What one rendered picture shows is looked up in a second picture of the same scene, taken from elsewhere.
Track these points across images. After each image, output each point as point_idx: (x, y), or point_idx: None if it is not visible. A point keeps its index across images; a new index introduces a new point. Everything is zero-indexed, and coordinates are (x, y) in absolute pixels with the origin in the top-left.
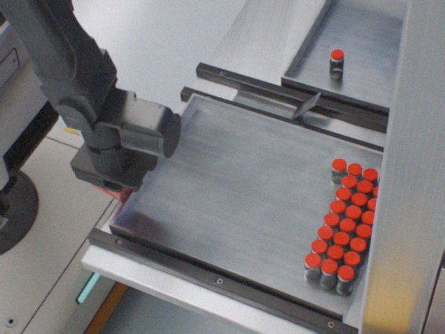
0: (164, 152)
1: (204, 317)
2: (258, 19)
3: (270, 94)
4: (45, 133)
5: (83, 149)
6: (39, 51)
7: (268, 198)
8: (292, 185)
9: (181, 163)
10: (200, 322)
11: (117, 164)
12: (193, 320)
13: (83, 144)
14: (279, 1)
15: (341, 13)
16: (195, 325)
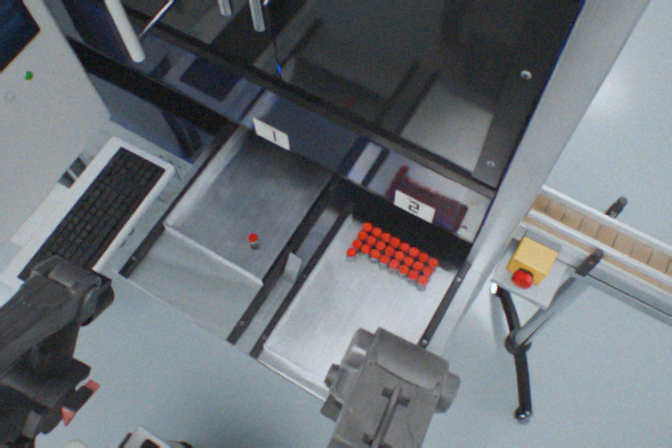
0: None
1: (274, 428)
2: (184, 292)
3: (268, 292)
4: None
5: (337, 419)
6: None
7: (357, 305)
8: (349, 289)
9: (318, 363)
10: (278, 431)
11: None
12: (275, 436)
13: (332, 419)
14: (168, 274)
15: (196, 232)
16: (280, 436)
